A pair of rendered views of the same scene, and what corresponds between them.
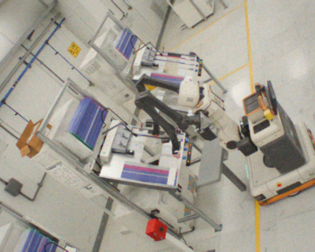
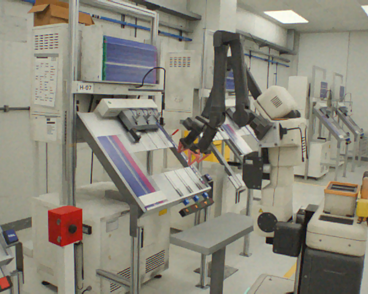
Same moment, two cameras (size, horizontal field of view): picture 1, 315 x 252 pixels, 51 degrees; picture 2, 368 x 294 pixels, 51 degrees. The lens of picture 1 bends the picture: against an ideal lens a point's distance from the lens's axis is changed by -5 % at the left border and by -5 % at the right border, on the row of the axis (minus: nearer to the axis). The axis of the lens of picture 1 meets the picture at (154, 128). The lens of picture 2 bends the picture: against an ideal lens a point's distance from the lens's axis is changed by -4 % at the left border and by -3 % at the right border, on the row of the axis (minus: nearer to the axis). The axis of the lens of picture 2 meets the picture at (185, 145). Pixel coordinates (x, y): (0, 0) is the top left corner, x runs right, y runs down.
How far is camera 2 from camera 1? 1.37 m
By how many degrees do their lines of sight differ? 20
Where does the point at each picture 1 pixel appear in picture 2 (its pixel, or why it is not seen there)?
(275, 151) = (325, 276)
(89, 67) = (178, 58)
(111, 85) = (178, 96)
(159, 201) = (103, 219)
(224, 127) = (281, 187)
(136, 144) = (150, 140)
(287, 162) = not seen: outside the picture
